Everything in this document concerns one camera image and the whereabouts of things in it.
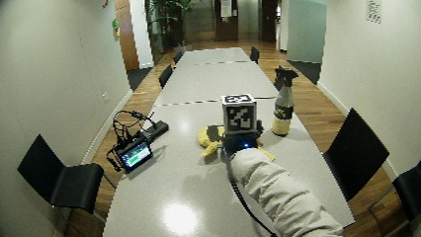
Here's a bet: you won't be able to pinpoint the white marker cube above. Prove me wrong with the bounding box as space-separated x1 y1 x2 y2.
221 93 259 135

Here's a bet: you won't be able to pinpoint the spray bottle with black trigger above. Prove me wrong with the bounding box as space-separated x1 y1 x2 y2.
270 65 301 138

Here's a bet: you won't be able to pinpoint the black battery box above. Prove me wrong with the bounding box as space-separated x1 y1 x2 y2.
141 119 170 142

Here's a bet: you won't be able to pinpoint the small black monitor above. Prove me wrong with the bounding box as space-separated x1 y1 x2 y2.
111 139 155 175

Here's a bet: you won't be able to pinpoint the black chair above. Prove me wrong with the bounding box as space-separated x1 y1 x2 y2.
15 133 105 215
171 44 186 65
157 63 174 90
367 160 421 237
249 45 262 65
322 107 390 202

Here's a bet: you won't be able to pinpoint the dark floor mat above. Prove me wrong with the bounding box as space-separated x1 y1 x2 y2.
286 59 322 86
125 66 154 92

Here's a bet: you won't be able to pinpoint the dark wooden door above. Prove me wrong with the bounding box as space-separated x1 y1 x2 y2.
213 0 239 41

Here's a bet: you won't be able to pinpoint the frosted glass panel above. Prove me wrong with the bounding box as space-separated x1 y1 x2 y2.
285 0 329 64

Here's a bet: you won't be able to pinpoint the green potted plant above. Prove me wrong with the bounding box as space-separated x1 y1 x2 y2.
145 0 199 51

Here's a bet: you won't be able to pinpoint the white paper sheet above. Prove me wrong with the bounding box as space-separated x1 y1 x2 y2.
219 0 233 19

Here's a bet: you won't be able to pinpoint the black glove cable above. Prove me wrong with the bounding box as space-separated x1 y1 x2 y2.
222 153 278 237

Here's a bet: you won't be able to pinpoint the black tangled cables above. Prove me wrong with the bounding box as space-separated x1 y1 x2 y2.
110 110 158 147

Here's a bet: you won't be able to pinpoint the green wall device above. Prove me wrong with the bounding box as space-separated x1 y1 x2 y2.
110 18 121 38

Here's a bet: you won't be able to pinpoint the marker poster on wall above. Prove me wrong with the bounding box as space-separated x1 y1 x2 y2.
365 0 382 25

